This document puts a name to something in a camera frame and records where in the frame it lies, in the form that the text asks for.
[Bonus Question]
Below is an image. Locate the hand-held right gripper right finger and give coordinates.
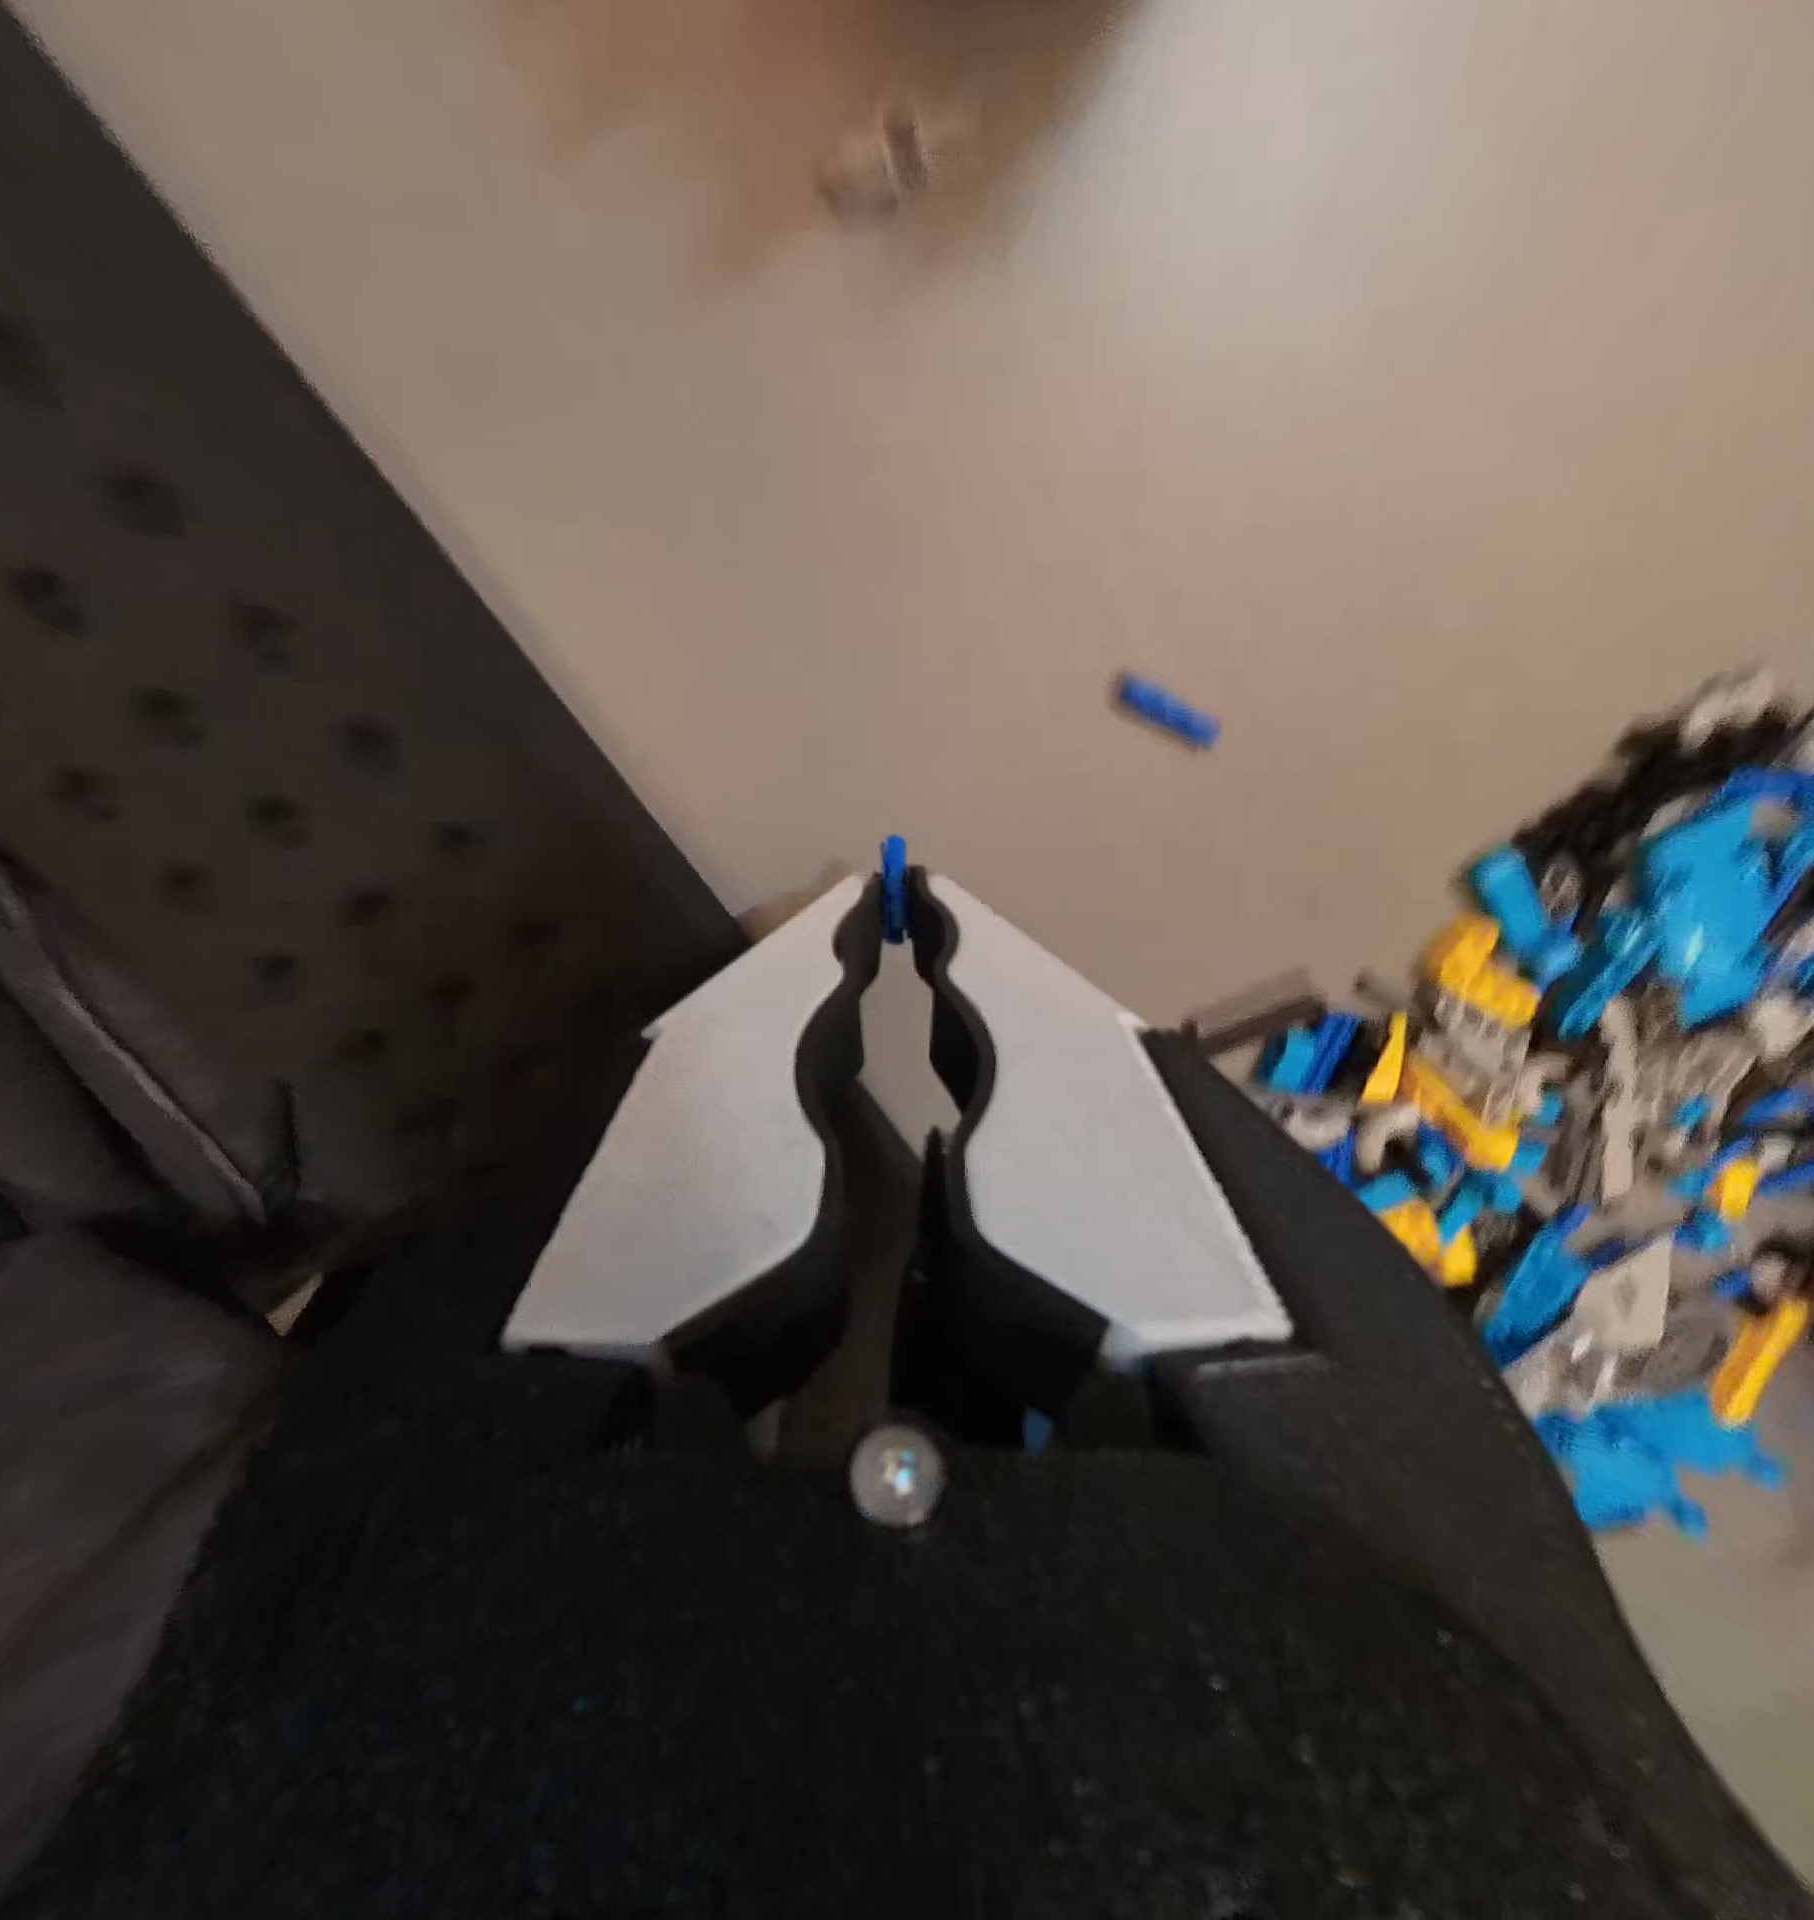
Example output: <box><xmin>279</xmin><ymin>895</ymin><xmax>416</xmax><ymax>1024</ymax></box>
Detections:
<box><xmin>904</xmin><ymin>866</ymin><xmax>1294</xmax><ymax>1378</ymax></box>

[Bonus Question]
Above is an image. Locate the grey desk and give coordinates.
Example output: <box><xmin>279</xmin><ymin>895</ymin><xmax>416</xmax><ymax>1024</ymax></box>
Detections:
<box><xmin>7</xmin><ymin>0</ymin><xmax>1814</xmax><ymax>1920</ymax></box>

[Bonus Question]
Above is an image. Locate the black perforated chair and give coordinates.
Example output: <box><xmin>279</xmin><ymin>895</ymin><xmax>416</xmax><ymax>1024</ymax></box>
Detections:
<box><xmin>0</xmin><ymin>0</ymin><xmax>752</xmax><ymax>1352</ymax></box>

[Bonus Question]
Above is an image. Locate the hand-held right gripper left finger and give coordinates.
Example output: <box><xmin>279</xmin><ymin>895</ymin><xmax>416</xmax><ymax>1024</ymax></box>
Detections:
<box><xmin>499</xmin><ymin>870</ymin><xmax>887</xmax><ymax>1416</ymax></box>

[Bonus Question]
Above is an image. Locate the pile of building parts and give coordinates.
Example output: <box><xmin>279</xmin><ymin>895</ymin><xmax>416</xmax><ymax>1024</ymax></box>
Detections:
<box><xmin>1248</xmin><ymin>601</ymin><xmax>1814</xmax><ymax>1542</ymax></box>

